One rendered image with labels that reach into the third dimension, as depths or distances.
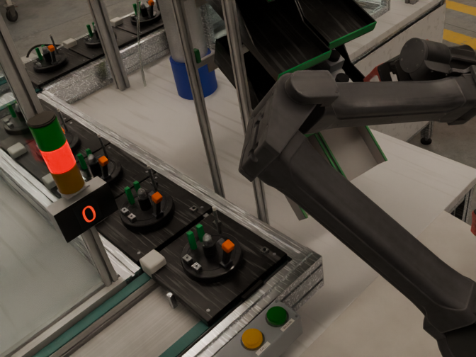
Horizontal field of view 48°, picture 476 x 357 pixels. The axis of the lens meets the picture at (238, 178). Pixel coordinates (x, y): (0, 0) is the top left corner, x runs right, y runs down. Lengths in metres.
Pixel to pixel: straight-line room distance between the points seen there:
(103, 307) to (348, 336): 0.54
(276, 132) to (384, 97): 0.22
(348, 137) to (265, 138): 0.78
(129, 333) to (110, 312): 0.07
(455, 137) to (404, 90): 2.40
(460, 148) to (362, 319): 2.03
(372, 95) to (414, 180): 0.81
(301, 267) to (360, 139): 0.39
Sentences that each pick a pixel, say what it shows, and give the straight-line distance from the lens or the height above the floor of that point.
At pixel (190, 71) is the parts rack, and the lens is 1.25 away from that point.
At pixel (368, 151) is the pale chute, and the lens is 1.40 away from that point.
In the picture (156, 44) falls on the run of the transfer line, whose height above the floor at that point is 0.92.
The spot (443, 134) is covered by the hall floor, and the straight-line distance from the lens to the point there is 3.24.
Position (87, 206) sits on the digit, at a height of 1.22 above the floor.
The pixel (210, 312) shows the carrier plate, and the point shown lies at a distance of 1.14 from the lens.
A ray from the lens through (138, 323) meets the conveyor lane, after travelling 1.23.
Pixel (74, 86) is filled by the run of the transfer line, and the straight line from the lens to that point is 2.24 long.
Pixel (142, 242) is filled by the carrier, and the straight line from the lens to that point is 1.32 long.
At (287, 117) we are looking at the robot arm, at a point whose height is 1.51.
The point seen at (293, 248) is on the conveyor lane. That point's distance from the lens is 1.24.
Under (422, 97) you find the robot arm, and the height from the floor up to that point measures 1.42.
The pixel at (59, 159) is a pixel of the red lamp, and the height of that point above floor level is 1.34.
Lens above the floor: 1.86
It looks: 39 degrees down
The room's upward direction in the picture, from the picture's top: 11 degrees counter-clockwise
